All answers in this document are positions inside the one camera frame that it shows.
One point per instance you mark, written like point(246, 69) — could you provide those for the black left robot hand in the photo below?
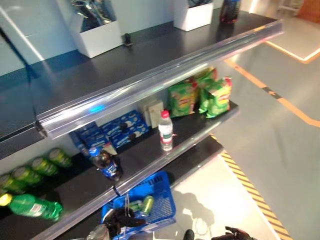
point(122, 220)

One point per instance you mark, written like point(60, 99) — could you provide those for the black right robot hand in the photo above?
point(235, 235)

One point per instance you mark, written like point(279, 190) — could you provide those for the blue plastic shopping basket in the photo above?
point(160, 185)

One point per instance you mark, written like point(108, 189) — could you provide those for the small Pepsi cola bottle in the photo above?
point(107, 167)

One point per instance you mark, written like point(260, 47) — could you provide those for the small beige card box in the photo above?
point(111, 148)

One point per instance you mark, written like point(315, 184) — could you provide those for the wide blue Oreo box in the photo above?
point(120, 122)
point(132, 138)

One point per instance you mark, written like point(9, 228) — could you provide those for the small blue Oreo box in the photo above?
point(90, 135)
point(77, 142)

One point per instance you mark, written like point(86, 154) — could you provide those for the green Sprite bottle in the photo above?
point(32, 206)

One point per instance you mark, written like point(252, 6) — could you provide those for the clear water bottle red cap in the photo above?
point(166, 130)

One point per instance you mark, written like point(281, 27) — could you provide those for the white carton box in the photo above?
point(146, 105)

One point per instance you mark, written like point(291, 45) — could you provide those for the open white cardboard box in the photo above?
point(100, 42)
point(192, 17)

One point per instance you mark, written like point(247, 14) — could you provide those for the small black gadget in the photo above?
point(128, 40)

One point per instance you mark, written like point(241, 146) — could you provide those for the dark cola bottle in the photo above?
point(230, 11)

